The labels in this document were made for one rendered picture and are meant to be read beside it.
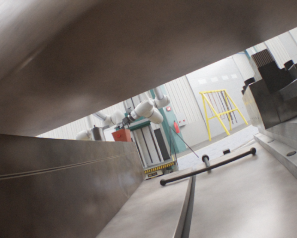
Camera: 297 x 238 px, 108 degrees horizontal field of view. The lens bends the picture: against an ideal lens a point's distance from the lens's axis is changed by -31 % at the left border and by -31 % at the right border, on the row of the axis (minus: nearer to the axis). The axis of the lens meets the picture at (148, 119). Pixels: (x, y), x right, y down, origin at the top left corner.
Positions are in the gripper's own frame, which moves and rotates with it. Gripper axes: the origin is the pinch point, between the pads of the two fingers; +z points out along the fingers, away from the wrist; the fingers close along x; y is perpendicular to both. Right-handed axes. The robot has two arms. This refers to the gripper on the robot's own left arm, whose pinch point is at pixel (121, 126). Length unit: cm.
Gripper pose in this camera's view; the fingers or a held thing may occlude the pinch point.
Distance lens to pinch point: 151.0
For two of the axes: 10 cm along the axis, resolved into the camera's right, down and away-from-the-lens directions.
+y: 5.1, 8.4, -2.0
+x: 4.5, -0.6, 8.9
